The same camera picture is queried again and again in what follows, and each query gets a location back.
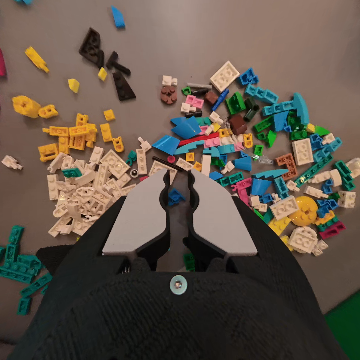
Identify pile of teal brick plates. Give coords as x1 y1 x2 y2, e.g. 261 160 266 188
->
0 225 53 315

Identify green storage bin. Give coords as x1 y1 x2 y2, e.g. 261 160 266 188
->
325 290 360 360

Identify yellow clip brick plate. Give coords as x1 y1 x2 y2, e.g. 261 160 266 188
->
24 46 50 73

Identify pile of white toy bricks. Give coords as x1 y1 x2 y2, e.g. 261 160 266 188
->
46 137 180 237

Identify yellow round toy brick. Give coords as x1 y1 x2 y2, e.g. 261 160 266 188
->
12 95 41 119

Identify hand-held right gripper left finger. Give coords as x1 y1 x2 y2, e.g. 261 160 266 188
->
102 169 171 263

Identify blue slope toy brick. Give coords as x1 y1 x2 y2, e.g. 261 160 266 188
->
110 6 126 29

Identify brown corner brick plate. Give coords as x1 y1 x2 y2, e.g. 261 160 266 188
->
275 153 298 181

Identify black toy brick pin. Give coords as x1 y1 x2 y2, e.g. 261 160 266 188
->
105 51 131 75

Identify white clip toy brick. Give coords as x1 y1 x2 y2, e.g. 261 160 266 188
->
1 155 23 170

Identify blue wedge brick plate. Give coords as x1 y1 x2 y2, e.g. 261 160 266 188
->
168 188 187 206

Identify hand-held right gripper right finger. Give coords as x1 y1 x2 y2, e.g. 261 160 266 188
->
183 169 258 260

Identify large black wedge brick plate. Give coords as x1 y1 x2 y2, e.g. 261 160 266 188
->
79 27 102 61

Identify yellow long brick plate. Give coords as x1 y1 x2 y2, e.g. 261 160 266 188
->
268 216 292 237

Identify pile of mixed toy bricks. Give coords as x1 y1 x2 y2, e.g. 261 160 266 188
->
152 60 360 272

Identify pile of yellow toy bricks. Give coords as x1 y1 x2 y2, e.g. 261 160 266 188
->
37 105 125 163

